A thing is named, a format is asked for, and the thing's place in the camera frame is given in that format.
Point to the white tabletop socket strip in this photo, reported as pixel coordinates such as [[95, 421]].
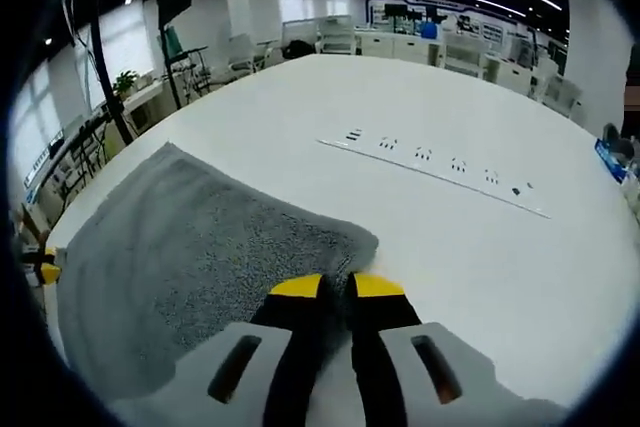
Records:
[[440, 174]]

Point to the teal panel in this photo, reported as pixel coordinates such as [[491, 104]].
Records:
[[172, 42]]

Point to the black pole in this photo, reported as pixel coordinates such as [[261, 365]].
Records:
[[107, 82]]

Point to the grey towel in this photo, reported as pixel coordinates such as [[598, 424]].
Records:
[[175, 247]]

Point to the blue bin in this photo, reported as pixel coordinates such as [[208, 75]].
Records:
[[429, 30]]

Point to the group of white office chairs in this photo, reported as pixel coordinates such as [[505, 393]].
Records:
[[337, 37]]

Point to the black monitor on stand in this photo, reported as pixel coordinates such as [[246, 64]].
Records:
[[175, 2]]

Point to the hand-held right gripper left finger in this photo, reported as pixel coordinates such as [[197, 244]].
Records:
[[240, 372]]

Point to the small potted plant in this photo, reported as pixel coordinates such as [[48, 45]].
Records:
[[125, 81]]

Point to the black bag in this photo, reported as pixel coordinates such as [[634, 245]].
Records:
[[298, 49]]

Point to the blue box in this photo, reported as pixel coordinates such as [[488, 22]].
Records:
[[612, 159]]

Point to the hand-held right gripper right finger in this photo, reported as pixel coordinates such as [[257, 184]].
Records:
[[400, 372]]

